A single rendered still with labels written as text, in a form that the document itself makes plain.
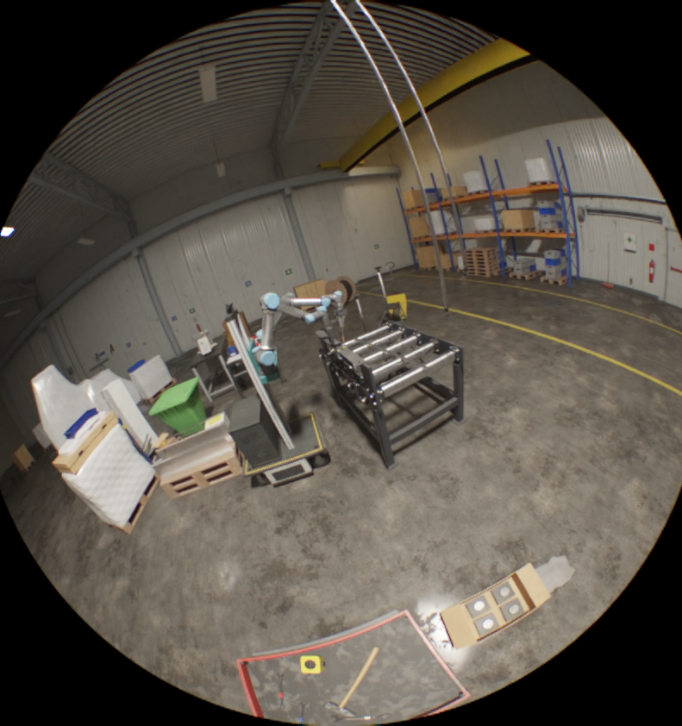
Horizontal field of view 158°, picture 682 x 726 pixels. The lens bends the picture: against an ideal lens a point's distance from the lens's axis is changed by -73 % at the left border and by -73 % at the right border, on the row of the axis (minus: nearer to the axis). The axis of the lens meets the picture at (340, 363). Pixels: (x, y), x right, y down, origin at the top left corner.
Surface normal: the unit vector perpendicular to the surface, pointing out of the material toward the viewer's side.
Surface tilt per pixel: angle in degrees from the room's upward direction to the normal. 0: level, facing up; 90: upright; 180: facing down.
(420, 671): 0
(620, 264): 90
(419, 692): 0
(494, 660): 0
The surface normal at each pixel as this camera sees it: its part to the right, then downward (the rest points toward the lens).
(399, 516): -0.27, -0.86
